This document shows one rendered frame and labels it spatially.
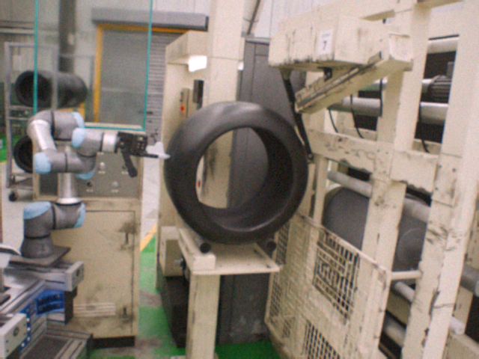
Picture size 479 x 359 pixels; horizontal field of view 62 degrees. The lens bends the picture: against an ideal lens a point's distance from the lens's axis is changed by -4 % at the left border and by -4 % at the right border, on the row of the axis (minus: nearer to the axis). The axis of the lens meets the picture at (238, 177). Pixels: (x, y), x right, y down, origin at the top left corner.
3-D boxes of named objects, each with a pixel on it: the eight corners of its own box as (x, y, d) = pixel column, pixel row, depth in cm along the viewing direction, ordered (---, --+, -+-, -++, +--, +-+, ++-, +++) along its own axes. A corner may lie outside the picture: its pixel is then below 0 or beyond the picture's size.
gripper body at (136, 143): (150, 137, 152) (117, 132, 148) (146, 159, 153) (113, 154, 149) (148, 134, 159) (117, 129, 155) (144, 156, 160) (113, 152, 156)
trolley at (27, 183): (51, 181, 616) (53, 52, 579) (91, 184, 617) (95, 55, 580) (4, 204, 485) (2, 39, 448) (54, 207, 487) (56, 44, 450)
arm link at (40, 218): (21, 229, 183) (20, 200, 180) (52, 226, 190) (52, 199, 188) (24, 238, 173) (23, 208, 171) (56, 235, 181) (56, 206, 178)
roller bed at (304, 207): (266, 211, 220) (272, 156, 214) (291, 211, 224) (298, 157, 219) (281, 223, 201) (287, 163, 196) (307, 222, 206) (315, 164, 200)
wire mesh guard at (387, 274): (263, 321, 222) (278, 198, 209) (267, 321, 223) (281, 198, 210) (352, 453, 139) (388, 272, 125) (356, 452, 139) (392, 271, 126)
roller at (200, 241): (184, 226, 192) (183, 217, 191) (194, 224, 193) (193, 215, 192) (200, 254, 160) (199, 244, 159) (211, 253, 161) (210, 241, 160)
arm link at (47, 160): (22, 106, 174) (36, 153, 138) (48, 107, 180) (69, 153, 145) (21, 130, 179) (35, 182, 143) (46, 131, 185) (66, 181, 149)
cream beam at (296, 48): (266, 67, 188) (269, 34, 186) (314, 73, 196) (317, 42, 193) (331, 60, 132) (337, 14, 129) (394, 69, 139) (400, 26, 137)
